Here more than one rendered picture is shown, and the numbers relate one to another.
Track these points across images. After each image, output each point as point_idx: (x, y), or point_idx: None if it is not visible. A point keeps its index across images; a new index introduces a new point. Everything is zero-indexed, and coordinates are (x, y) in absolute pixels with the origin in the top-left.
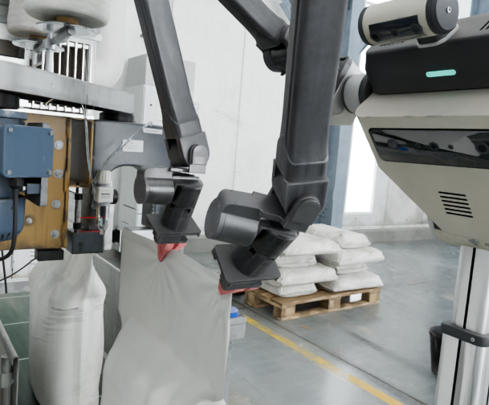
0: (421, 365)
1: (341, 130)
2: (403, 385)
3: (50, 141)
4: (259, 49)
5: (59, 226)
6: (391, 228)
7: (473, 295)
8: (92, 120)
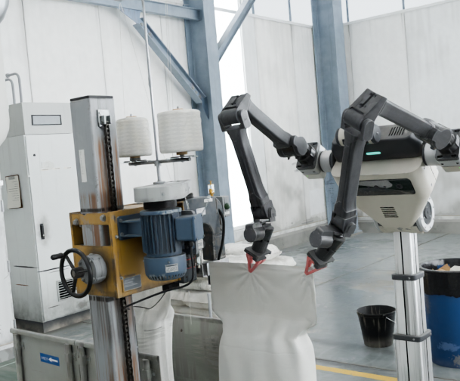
0: (356, 343)
1: (216, 144)
2: (348, 359)
3: (202, 219)
4: (275, 147)
5: None
6: (279, 235)
7: (404, 255)
8: (183, 202)
